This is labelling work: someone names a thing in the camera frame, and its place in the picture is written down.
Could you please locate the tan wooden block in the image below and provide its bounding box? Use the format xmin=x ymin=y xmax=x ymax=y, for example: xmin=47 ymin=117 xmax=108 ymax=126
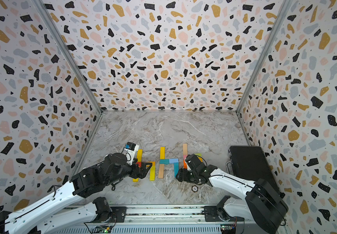
xmin=158 ymin=164 xmax=165 ymax=179

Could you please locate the teal short block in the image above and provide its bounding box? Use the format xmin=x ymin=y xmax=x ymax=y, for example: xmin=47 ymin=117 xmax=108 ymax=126
xmin=160 ymin=159 xmax=169 ymax=164

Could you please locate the lime yellow block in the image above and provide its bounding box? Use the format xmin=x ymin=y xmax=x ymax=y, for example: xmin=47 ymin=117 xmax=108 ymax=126
xmin=150 ymin=161 xmax=156 ymax=181

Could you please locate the aluminium rail frame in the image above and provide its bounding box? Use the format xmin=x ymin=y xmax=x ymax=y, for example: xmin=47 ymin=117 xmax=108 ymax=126
xmin=37 ymin=204 xmax=264 ymax=234

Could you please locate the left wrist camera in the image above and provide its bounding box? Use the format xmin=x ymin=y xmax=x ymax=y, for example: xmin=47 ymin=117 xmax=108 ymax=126
xmin=122 ymin=142 xmax=140 ymax=165

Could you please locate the green block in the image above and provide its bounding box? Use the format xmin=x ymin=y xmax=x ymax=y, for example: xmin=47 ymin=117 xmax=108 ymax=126
xmin=195 ymin=153 xmax=203 ymax=162

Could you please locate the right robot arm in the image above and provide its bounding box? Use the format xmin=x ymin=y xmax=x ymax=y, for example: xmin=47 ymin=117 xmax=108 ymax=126
xmin=175 ymin=154 xmax=288 ymax=234

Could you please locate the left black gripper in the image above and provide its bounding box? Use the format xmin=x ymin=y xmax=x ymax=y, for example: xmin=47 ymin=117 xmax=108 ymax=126
xmin=105 ymin=157 xmax=153 ymax=188

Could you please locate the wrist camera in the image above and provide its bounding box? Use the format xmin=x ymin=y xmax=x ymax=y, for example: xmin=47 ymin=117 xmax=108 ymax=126
xmin=122 ymin=142 xmax=140 ymax=165
xmin=185 ymin=161 xmax=191 ymax=171

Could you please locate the teal long block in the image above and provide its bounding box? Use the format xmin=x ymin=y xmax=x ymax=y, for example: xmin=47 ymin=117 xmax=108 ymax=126
xmin=173 ymin=162 xmax=179 ymax=177

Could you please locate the black case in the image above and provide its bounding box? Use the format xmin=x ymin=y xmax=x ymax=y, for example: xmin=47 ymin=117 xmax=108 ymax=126
xmin=229 ymin=146 xmax=280 ymax=192

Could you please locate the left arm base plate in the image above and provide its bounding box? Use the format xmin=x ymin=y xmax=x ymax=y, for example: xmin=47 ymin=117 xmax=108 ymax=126
xmin=94 ymin=206 xmax=127 ymax=225

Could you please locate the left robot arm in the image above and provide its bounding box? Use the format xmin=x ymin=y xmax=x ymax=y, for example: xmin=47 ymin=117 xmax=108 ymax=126
xmin=0 ymin=153 xmax=153 ymax=234

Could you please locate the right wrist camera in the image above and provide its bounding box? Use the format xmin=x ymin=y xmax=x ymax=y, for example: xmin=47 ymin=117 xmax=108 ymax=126
xmin=185 ymin=161 xmax=191 ymax=171

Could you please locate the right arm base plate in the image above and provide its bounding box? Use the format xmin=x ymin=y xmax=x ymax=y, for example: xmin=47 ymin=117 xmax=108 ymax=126
xmin=201 ymin=206 xmax=245 ymax=222

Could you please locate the light blue block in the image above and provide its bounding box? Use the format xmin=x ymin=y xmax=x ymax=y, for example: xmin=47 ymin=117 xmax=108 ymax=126
xmin=169 ymin=159 xmax=179 ymax=164

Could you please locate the beige wooden block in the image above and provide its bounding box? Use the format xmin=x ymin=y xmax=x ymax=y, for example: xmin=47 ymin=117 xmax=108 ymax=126
xmin=183 ymin=143 xmax=188 ymax=156

